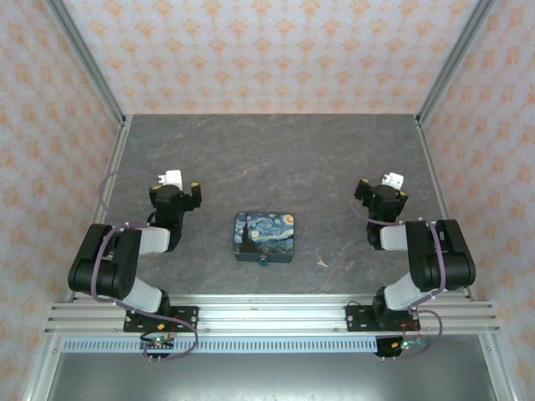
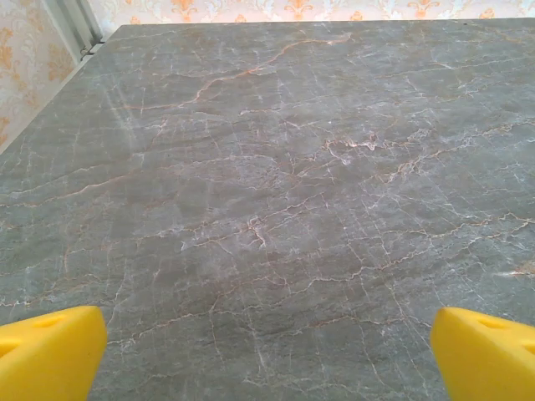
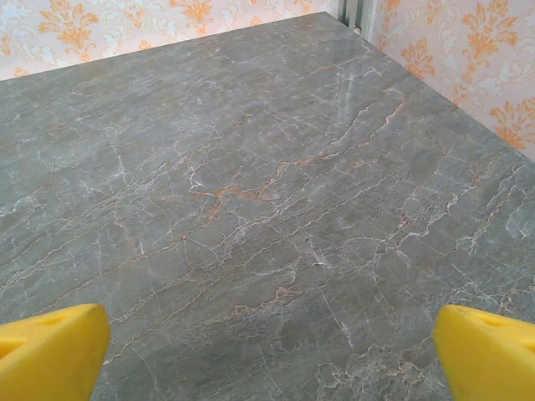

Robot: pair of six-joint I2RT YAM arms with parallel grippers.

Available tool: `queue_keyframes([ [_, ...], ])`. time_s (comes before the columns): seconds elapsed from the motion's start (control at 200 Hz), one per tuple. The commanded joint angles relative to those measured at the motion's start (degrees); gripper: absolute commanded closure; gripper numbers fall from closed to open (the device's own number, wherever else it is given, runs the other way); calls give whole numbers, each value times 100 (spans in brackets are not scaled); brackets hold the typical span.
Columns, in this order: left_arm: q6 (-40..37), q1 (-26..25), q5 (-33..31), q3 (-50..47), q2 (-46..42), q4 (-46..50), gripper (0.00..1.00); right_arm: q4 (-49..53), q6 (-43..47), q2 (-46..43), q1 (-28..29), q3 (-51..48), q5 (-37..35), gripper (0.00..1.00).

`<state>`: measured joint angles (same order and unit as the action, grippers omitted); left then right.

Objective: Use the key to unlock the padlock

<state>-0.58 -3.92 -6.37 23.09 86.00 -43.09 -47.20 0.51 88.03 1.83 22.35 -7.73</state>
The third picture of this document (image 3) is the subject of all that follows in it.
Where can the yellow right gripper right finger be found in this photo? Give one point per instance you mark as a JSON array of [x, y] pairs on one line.
[[489, 359]]

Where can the aluminium frame post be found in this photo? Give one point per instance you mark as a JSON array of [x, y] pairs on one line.
[[359, 16]]

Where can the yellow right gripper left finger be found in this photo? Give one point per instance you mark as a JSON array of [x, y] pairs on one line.
[[50, 355]]

